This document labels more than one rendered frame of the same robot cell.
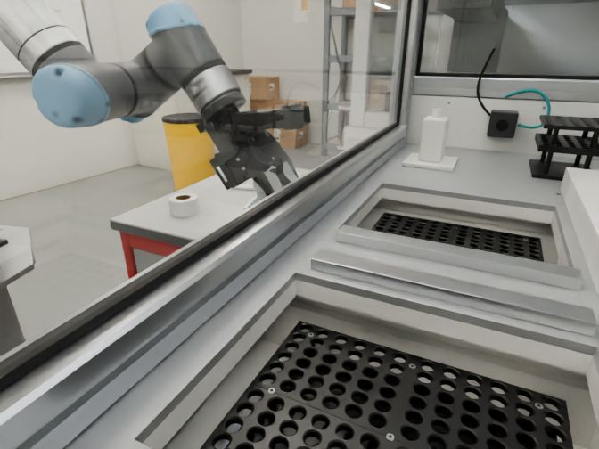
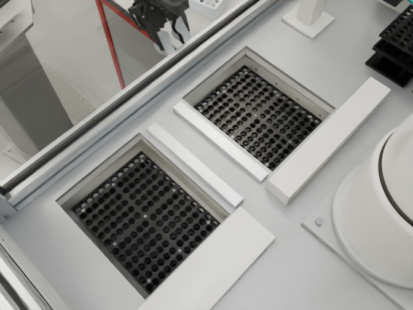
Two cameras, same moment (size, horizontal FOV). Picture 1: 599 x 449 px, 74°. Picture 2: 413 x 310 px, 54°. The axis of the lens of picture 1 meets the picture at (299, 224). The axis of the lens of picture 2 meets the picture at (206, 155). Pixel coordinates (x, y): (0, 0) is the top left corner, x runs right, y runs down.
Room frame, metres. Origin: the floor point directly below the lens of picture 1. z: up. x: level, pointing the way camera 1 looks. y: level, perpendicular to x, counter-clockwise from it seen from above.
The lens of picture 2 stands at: (-0.02, -0.25, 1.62)
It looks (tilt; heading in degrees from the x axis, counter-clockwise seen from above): 61 degrees down; 18
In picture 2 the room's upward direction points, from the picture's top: straight up
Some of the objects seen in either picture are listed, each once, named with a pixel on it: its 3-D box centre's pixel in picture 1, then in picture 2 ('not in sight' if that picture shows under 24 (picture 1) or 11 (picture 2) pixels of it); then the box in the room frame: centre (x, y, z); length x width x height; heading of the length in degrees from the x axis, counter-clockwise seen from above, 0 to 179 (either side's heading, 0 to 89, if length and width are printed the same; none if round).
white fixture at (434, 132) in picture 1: (433, 136); (312, 2); (0.74, -0.25, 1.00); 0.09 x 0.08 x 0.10; 64
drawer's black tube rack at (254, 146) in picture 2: (445, 268); (254, 123); (0.47, -0.20, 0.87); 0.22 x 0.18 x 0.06; 64
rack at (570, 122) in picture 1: (567, 147); (406, 46); (0.68, -0.46, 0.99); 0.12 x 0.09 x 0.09; 154
